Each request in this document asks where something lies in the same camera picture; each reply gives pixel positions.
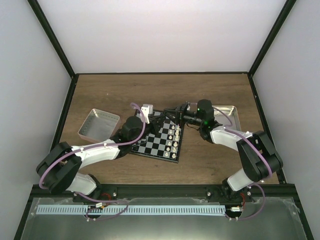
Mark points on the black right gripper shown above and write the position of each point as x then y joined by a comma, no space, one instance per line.
178,114

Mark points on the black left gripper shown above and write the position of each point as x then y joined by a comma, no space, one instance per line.
156,125

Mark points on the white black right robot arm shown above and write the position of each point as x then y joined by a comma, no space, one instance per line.
258,155

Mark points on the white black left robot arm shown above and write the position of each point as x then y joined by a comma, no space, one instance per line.
59,171

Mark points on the magnetic chess board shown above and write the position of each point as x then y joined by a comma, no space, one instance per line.
154,145

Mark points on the pink metal tin tray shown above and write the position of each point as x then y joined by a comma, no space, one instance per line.
99,126

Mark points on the gold metal tin tray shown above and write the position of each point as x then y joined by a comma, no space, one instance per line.
227,115

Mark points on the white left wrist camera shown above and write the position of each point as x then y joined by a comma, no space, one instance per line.
146,111

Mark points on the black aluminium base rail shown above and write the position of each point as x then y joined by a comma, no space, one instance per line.
211,192

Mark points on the light blue slotted cable duct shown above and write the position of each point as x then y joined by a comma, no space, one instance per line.
154,210

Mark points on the black enclosure frame post right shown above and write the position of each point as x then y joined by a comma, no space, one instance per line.
276,27

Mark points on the black enclosure frame post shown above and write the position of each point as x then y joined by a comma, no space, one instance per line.
41,17
276,27

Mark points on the black enclosure frame post left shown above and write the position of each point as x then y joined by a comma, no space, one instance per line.
41,17

